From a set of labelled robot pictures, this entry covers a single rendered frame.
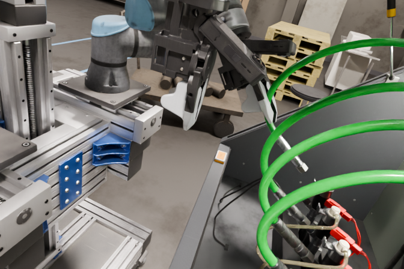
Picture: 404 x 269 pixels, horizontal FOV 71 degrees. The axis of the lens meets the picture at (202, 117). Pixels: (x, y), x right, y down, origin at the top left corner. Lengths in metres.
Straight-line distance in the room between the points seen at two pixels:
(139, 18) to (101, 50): 0.33
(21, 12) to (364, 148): 0.99
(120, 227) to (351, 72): 4.96
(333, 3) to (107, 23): 7.44
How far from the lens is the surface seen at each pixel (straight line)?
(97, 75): 0.98
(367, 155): 1.00
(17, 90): 0.87
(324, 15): 8.04
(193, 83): 0.40
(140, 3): 0.66
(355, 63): 5.76
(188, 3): 0.39
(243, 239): 0.86
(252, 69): 0.40
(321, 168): 1.01
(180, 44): 0.40
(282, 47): 0.60
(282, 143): 0.64
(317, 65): 4.22
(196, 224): 0.69
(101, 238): 1.59
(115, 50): 0.95
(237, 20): 0.63
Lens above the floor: 1.46
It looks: 27 degrees down
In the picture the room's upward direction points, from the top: 13 degrees clockwise
